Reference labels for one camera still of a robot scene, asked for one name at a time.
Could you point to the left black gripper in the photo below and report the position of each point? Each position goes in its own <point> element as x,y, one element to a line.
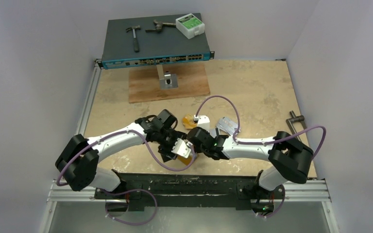
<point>176,135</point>

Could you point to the single black card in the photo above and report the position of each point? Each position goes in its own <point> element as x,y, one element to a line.
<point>166,158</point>

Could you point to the silver card with stripe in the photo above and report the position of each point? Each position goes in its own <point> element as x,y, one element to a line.
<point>215,132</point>

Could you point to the orange leather card holder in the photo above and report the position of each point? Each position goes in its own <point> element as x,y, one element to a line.
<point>187,161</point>

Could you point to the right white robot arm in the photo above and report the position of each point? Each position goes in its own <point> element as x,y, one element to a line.
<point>290,158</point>

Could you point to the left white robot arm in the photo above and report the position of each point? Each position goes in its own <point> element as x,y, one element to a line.
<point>78,162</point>

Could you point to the wooden board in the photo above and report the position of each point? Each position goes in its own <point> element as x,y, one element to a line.
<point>144,83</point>

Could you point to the claw hammer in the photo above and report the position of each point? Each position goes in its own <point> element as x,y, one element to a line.
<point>133,29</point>

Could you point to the rusty pliers tool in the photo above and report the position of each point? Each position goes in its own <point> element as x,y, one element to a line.
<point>159,25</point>

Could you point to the white green electrical box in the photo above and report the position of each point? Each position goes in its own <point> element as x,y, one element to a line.
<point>190,26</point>

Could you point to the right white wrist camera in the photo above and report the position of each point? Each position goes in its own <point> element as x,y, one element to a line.
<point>202,121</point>

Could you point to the metal post bracket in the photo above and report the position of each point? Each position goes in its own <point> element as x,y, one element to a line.
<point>167,80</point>

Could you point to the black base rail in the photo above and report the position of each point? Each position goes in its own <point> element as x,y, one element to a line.
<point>170,190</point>

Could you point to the blue network switch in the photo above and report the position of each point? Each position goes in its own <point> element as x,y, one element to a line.
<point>168,47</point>

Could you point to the aluminium frame rail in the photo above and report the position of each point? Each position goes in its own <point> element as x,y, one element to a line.
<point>78,163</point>

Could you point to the grey metal crank handle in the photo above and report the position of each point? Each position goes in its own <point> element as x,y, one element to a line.
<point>295,119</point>

